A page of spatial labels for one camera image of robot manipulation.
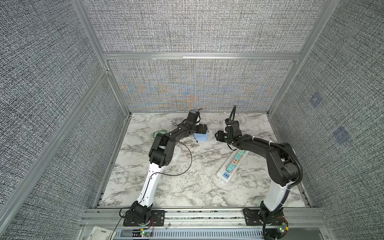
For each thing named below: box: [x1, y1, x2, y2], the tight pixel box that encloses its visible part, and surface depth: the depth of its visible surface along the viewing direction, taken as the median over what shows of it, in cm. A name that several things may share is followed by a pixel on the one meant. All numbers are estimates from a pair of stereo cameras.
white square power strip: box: [170, 145, 181, 163], surface depth 94 cm
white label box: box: [87, 226, 117, 240], surface depth 70 cm
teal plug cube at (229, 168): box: [226, 163, 235, 173], surface depth 85 cm
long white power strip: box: [216, 149, 250, 183], surface depth 87 cm
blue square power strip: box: [193, 131, 209, 142], surface depth 105 cm
